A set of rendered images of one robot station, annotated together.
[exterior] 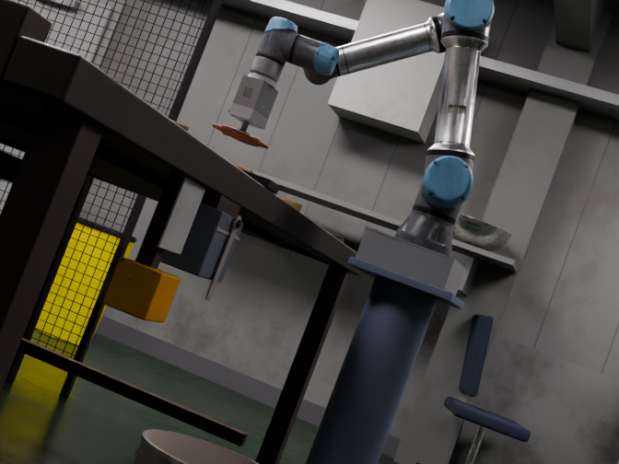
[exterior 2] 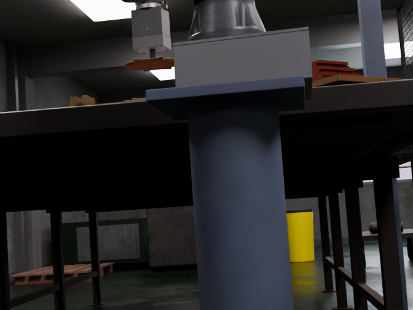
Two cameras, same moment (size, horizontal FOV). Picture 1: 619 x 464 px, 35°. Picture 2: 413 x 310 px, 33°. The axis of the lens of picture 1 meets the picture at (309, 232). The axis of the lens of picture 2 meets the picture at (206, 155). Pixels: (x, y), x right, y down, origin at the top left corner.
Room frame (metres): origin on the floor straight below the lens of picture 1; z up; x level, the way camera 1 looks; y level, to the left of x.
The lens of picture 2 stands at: (2.21, -1.55, 0.65)
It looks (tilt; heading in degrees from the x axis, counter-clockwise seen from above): 5 degrees up; 80
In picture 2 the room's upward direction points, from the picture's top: 4 degrees counter-clockwise
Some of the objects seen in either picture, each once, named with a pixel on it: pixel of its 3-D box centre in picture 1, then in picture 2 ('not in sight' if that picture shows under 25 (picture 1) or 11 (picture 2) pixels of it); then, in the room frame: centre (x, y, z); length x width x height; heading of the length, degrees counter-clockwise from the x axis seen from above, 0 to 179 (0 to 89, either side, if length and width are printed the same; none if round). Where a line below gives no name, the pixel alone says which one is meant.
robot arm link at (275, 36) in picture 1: (278, 41); not in sight; (2.39, 0.24, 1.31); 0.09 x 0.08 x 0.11; 85
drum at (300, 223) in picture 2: not in sight; (298, 235); (4.79, 7.14, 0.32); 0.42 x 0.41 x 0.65; 73
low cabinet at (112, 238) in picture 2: not in sight; (123, 242); (2.65, 8.95, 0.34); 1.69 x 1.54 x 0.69; 73
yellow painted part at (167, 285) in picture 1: (159, 245); not in sight; (1.57, 0.22, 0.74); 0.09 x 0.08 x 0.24; 166
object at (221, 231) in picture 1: (199, 242); not in sight; (1.74, 0.18, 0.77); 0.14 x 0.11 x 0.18; 166
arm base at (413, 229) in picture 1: (427, 230); (225, 24); (2.48, -0.28, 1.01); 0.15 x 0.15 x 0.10
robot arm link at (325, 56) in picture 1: (315, 57); not in sight; (2.39, 0.14, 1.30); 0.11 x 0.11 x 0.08; 85
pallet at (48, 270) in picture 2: not in sight; (66, 273); (1.86, 7.39, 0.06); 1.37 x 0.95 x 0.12; 73
